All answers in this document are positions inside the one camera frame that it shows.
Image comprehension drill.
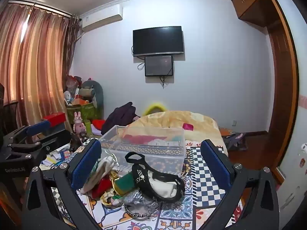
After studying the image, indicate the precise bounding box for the green bag of items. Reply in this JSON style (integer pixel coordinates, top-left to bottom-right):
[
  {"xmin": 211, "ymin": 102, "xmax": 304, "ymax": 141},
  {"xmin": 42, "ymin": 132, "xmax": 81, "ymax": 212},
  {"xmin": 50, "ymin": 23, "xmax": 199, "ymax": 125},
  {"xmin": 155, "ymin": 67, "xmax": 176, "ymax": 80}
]
[{"xmin": 66, "ymin": 102, "xmax": 97, "ymax": 125}]

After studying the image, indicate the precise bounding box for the pile of papers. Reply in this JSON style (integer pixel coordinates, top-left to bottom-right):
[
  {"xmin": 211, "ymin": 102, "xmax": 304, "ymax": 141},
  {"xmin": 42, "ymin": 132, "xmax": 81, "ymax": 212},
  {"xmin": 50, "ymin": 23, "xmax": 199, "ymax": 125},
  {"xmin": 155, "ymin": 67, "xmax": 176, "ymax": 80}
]
[{"xmin": 40, "ymin": 146, "xmax": 72, "ymax": 173}]

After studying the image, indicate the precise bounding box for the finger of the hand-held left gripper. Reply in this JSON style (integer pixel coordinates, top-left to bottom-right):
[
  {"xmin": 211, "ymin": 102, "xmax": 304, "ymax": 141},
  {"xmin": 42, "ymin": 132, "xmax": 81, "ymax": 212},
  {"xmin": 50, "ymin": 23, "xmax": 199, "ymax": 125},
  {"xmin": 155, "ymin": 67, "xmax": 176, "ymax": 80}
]
[
  {"xmin": 3, "ymin": 120, "xmax": 51, "ymax": 145},
  {"xmin": 6, "ymin": 129, "xmax": 72, "ymax": 160}
]

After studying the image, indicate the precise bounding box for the black beaded hair tie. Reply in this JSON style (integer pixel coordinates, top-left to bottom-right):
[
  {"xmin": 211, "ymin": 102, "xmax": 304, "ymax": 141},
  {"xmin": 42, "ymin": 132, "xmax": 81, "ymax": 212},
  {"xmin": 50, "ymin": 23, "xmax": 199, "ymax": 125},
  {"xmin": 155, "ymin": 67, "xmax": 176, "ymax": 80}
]
[{"xmin": 124, "ymin": 204, "xmax": 154, "ymax": 221}]

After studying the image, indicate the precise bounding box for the white sliding wardrobe door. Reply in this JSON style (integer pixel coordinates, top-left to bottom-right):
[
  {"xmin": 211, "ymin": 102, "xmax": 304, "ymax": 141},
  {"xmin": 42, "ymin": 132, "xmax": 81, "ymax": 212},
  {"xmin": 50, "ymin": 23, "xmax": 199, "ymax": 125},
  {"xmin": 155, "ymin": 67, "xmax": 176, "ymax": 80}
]
[{"xmin": 273, "ymin": 0, "xmax": 307, "ymax": 230}]

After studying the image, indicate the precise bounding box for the white air conditioner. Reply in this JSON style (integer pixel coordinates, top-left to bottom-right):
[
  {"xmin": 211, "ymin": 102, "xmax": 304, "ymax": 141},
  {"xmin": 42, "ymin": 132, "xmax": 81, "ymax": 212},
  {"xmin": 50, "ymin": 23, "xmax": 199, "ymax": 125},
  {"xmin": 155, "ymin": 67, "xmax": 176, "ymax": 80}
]
[{"xmin": 80, "ymin": 5, "xmax": 123, "ymax": 33}]

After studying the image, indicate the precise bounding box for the orange striped curtain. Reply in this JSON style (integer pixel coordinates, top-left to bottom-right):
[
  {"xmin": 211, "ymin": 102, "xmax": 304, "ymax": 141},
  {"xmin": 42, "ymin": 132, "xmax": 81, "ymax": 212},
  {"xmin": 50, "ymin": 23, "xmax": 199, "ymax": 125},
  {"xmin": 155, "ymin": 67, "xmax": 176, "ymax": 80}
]
[{"xmin": 0, "ymin": 1, "xmax": 83, "ymax": 135}]

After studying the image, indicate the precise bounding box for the patterned bed sheet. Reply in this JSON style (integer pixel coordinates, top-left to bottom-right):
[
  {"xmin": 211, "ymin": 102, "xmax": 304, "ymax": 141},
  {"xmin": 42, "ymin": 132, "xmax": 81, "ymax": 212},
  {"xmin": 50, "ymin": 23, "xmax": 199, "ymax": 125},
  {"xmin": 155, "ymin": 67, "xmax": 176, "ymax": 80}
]
[{"xmin": 51, "ymin": 139, "xmax": 252, "ymax": 230}]

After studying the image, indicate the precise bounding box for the yellow fuzzy ring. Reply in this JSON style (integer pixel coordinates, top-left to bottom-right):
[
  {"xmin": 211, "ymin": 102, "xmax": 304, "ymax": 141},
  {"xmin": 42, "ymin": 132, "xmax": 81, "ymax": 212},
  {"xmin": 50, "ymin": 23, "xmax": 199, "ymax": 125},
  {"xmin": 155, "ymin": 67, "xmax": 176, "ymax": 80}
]
[{"xmin": 143, "ymin": 102, "xmax": 168, "ymax": 115}]

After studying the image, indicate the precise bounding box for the purple grey bag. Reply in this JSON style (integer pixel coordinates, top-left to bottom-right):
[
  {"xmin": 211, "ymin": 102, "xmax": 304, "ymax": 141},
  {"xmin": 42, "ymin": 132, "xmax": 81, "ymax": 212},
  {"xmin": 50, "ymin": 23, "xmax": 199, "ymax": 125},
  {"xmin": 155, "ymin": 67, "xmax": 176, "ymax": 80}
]
[{"xmin": 222, "ymin": 132, "xmax": 247, "ymax": 151}]

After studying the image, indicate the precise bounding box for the white drawstring bag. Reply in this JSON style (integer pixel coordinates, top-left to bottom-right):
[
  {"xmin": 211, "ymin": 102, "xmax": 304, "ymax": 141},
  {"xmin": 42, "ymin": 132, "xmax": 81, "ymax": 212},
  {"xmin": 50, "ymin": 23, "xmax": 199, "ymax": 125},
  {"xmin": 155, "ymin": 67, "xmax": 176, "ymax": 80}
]
[{"xmin": 80, "ymin": 154, "xmax": 118, "ymax": 194}]

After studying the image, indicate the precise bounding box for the small black monitor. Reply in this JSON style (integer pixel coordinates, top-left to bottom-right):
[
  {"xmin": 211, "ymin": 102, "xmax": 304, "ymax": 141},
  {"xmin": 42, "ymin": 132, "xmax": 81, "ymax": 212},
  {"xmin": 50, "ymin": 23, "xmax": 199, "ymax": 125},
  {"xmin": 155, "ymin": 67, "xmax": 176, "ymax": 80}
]
[{"xmin": 144, "ymin": 55, "xmax": 173, "ymax": 76}]

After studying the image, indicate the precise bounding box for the red velvet pouch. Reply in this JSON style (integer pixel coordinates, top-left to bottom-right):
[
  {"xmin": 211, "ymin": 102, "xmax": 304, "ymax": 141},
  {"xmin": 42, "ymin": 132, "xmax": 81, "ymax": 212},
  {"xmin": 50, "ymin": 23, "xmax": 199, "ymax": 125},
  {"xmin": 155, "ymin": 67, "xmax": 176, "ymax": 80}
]
[{"xmin": 91, "ymin": 176, "xmax": 113, "ymax": 199}]

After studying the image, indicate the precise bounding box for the dark purple jacket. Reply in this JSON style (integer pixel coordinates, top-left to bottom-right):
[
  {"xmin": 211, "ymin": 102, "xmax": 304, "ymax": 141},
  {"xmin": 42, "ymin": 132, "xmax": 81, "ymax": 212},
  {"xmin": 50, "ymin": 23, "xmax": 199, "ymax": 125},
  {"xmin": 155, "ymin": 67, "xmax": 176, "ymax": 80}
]
[{"xmin": 101, "ymin": 102, "xmax": 141, "ymax": 136}]

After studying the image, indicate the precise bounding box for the grey plush toy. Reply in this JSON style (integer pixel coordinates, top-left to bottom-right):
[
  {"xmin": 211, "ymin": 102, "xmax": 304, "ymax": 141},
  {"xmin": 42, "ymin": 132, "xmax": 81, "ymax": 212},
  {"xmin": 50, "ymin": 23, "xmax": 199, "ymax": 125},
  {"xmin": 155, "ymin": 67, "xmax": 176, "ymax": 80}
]
[{"xmin": 79, "ymin": 80, "xmax": 104, "ymax": 119}]

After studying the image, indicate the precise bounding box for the wooden overhead cabinet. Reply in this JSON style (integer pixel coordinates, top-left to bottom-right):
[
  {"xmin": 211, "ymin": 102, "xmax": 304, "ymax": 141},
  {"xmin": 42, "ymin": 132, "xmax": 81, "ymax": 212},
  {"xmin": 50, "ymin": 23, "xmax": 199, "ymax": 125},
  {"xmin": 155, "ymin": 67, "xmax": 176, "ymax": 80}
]
[{"xmin": 231, "ymin": 0, "xmax": 281, "ymax": 28}]

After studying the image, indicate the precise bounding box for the silver glitter cloth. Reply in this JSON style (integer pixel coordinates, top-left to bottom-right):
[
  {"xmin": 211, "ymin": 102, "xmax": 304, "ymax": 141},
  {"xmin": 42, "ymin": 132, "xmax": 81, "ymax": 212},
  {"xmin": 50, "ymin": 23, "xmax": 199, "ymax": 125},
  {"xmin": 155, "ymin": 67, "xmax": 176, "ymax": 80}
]
[{"xmin": 123, "ymin": 189, "xmax": 159, "ymax": 209}]

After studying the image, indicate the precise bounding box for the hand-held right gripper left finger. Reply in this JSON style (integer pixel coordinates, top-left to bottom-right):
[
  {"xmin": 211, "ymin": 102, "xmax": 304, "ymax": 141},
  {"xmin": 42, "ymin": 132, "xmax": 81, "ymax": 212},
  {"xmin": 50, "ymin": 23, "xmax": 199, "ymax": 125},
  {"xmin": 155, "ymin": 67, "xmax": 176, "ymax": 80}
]
[{"xmin": 21, "ymin": 139, "xmax": 113, "ymax": 230}]

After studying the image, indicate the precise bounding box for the clear plastic storage box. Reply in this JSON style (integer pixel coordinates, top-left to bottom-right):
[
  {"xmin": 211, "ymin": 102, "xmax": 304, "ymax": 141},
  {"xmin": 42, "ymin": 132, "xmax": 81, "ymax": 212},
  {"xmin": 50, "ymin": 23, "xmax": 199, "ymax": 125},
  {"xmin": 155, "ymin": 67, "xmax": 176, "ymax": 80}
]
[{"xmin": 98, "ymin": 125, "xmax": 186, "ymax": 176}]

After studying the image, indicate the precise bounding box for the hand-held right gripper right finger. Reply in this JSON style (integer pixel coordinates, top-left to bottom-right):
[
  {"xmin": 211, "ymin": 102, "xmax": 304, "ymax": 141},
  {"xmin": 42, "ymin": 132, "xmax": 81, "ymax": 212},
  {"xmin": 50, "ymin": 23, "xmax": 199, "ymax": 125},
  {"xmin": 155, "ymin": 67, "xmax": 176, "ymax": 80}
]
[{"xmin": 199, "ymin": 139, "xmax": 280, "ymax": 230}]

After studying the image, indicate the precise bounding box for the red plastic bag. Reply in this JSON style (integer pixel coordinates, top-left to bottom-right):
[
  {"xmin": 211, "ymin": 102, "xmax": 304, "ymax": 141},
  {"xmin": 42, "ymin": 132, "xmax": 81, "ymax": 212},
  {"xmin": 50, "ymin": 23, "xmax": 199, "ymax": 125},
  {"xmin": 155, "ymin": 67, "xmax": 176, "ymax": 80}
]
[{"xmin": 66, "ymin": 75, "xmax": 83, "ymax": 91}]

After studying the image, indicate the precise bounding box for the black wall television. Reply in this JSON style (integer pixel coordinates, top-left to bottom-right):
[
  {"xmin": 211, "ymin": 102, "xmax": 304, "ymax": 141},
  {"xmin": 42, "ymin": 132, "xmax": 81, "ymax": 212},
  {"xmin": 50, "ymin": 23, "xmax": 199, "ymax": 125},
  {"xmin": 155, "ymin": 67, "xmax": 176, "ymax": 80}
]
[{"xmin": 133, "ymin": 26, "xmax": 185, "ymax": 57}]

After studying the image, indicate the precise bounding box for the green cloth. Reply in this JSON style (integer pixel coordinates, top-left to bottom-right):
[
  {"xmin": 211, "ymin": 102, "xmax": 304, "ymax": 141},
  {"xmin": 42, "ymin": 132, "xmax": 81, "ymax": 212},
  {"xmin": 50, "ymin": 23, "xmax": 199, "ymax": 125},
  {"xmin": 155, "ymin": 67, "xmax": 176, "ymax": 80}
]
[{"xmin": 115, "ymin": 172, "xmax": 137, "ymax": 196}]

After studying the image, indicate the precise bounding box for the cream cloth pouch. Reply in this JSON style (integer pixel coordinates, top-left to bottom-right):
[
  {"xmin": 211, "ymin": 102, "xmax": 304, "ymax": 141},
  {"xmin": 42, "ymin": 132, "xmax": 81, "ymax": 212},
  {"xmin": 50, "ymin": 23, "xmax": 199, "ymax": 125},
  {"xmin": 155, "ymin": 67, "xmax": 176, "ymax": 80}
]
[{"xmin": 146, "ymin": 172, "xmax": 180, "ymax": 198}]

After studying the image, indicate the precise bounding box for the red gift box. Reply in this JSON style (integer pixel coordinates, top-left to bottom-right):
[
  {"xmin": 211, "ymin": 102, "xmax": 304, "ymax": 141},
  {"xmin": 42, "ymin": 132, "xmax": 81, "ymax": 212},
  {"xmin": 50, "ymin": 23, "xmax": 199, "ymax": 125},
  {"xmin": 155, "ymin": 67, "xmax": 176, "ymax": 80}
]
[{"xmin": 41, "ymin": 112, "xmax": 66, "ymax": 127}]

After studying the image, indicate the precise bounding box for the pink rabbit toy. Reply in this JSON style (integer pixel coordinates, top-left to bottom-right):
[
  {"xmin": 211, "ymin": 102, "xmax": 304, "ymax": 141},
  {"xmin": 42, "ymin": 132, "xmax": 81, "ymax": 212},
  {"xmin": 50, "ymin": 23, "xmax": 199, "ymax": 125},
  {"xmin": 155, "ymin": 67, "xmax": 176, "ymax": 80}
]
[{"xmin": 73, "ymin": 111, "xmax": 87, "ymax": 135}]

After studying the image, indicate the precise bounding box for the wooden door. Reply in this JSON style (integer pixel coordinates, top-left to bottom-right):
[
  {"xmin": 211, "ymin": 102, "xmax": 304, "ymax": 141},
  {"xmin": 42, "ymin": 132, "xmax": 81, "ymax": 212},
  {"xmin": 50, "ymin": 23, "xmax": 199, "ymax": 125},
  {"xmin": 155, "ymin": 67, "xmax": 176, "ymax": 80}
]
[{"xmin": 267, "ymin": 20, "xmax": 299, "ymax": 168}]

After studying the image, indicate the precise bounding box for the yellow blanket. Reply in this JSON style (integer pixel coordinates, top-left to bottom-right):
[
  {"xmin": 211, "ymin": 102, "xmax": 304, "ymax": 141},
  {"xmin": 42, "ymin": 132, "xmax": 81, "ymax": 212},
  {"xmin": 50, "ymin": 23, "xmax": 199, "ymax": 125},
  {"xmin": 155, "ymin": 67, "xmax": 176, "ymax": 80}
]
[{"xmin": 120, "ymin": 110, "xmax": 228, "ymax": 156}]

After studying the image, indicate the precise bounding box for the floral scrunchie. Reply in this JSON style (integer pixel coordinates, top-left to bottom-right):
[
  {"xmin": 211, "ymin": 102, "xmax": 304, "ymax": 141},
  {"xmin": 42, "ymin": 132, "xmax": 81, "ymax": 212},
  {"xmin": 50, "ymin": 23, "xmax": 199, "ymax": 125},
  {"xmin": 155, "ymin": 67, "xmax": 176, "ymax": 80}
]
[{"xmin": 101, "ymin": 189, "xmax": 125, "ymax": 207}]

